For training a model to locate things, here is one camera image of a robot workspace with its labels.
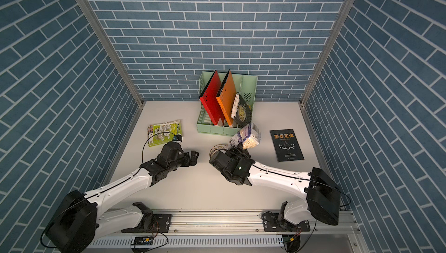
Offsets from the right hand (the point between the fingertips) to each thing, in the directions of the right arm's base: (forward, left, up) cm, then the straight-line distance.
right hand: (244, 141), depth 78 cm
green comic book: (+17, +42, -16) cm, 48 cm away
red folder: (+17, +16, +9) cm, 25 cm away
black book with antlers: (+11, -25, -19) cm, 33 cm away
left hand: (-3, +24, -11) cm, 26 cm away
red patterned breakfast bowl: (+5, +14, -16) cm, 22 cm away
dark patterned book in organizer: (+24, 0, -8) cm, 25 cm away
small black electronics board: (-38, +40, -23) cm, 60 cm away
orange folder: (+22, +10, +7) cm, 25 cm away
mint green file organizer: (+40, 0, +1) cm, 40 cm away
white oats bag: (-2, -2, +6) cm, 7 cm away
